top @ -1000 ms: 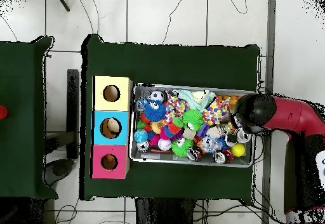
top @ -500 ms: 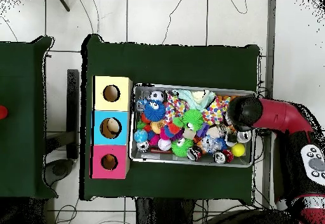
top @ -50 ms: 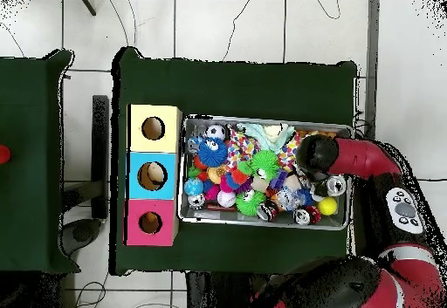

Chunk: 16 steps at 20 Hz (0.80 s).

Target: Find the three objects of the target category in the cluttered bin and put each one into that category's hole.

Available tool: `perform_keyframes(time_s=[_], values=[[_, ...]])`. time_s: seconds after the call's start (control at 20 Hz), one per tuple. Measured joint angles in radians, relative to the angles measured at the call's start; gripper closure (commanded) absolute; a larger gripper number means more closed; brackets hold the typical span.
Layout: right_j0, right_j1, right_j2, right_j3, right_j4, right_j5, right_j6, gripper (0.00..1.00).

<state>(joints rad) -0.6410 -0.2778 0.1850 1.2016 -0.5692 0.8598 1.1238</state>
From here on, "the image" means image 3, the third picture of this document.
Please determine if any large green spiky ball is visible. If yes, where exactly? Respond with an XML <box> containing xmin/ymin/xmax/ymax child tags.
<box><xmin>240</xmin><ymin>149</ymin><xmax>281</xmax><ymax>181</ymax></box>

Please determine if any colourful polka dot cloth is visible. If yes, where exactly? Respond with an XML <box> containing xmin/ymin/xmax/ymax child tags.
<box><xmin>278</xmin><ymin>133</ymin><xmax>303</xmax><ymax>173</ymax></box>
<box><xmin>225</xmin><ymin>126</ymin><xmax>261</xmax><ymax>171</ymax></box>

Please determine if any wooden box with three holes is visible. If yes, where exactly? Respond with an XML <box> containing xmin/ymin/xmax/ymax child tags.
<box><xmin>123</xmin><ymin>103</ymin><xmax>183</xmax><ymax>247</ymax></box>

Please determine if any blue spiky ball with eyes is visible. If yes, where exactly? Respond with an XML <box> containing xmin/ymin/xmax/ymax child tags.
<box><xmin>196</xmin><ymin>136</ymin><xmax>229</xmax><ymax>168</ymax></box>

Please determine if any black and white soccer ball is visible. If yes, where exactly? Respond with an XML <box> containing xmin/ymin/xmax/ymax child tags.
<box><xmin>204</xmin><ymin>123</ymin><xmax>227</xmax><ymax>141</ymax></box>

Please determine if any blue globe ball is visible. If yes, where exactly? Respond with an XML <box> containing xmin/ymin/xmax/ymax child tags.
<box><xmin>183</xmin><ymin>177</ymin><xmax>204</xmax><ymax>197</ymax></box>

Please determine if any mint green cloth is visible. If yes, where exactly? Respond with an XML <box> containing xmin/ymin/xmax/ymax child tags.
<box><xmin>237</xmin><ymin>121</ymin><xmax>296</xmax><ymax>154</ymax></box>

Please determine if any cream yellow cloth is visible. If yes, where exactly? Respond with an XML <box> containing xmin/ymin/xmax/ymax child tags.
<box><xmin>263</xmin><ymin>123</ymin><xmax>291</xmax><ymax>140</ymax></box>

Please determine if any yellow ball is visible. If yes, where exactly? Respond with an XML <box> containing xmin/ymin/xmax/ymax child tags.
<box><xmin>317</xmin><ymin>196</ymin><xmax>339</xmax><ymax>216</ymax></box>

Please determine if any silver metal can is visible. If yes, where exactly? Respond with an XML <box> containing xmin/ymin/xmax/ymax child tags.
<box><xmin>326</xmin><ymin>174</ymin><xmax>348</xmax><ymax>197</ymax></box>

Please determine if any black upright panel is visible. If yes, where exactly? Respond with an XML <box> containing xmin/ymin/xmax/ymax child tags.
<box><xmin>60</xmin><ymin>94</ymin><xmax>111</xmax><ymax>257</ymax></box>

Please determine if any silver wire mesh bin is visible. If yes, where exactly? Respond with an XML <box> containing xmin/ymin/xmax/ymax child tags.
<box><xmin>175</xmin><ymin>113</ymin><xmax>354</xmax><ymax>231</ymax></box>

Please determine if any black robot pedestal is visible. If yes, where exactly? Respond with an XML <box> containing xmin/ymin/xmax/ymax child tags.
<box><xmin>186</xmin><ymin>271</ymin><xmax>266</xmax><ymax>308</ymax></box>

